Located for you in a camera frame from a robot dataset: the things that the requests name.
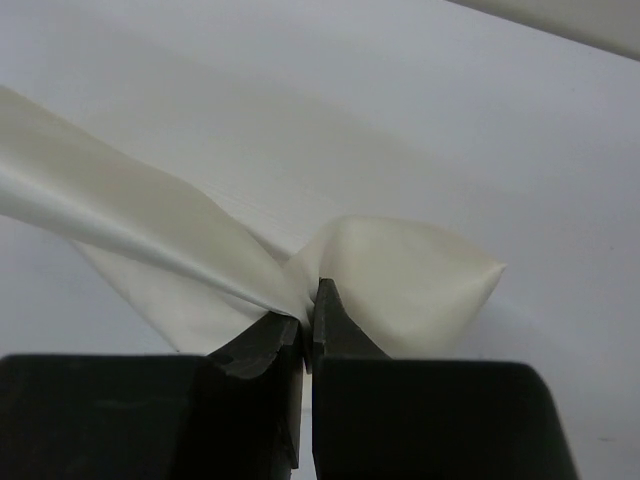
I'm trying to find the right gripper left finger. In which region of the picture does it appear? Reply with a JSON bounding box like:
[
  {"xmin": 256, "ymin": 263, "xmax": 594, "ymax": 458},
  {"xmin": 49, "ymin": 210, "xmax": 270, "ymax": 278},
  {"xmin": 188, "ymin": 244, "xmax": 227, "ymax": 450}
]
[{"xmin": 1, "ymin": 313, "xmax": 300, "ymax": 479}]

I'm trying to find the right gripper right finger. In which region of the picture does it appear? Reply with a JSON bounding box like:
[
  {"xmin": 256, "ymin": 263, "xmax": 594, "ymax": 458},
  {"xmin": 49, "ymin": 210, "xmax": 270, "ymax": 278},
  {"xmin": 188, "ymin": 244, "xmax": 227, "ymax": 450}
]
[{"xmin": 312, "ymin": 279, "xmax": 578, "ymax": 479}]

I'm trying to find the cream cloth placemat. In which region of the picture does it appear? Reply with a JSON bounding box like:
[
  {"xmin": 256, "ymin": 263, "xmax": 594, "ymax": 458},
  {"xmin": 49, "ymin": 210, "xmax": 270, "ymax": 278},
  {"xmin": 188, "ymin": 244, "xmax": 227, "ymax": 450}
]
[{"xmin": 1, "ymin": 89, "xmax": 504, "ymax": 358}]

